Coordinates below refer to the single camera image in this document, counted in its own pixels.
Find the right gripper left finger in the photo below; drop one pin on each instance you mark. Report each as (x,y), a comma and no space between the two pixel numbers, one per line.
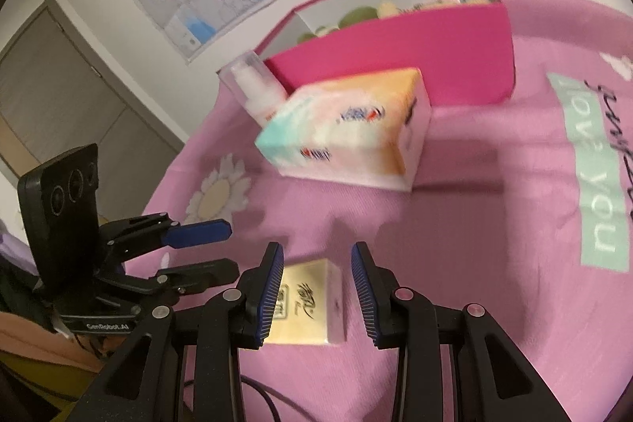
(144,380)

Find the green frog plush toy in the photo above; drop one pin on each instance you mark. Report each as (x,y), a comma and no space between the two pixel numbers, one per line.
(358,15)

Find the pink printed table cloth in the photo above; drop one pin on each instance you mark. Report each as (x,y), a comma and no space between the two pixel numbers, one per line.
(524,207)

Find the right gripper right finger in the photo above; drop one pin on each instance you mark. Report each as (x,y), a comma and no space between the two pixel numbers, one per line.
(492,380)

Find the yellow tissue pack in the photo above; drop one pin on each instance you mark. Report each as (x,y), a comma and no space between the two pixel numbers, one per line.
(309,307)

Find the pastel tissue box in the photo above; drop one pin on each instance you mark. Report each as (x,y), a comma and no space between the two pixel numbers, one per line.
(365,129)

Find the white lotion pump bottle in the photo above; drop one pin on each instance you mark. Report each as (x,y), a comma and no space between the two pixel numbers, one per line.
(254,86)

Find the grey door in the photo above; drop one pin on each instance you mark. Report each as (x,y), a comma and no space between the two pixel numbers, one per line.
(58,94)

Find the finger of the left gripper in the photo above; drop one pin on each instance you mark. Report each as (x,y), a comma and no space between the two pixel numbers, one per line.
(187,236)
(199,277)

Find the beige teddy bear plush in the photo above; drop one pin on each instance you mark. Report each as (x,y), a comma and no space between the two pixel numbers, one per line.
(389,9)

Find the pink open storage box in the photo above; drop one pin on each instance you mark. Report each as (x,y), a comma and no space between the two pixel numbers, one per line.
(465,53)

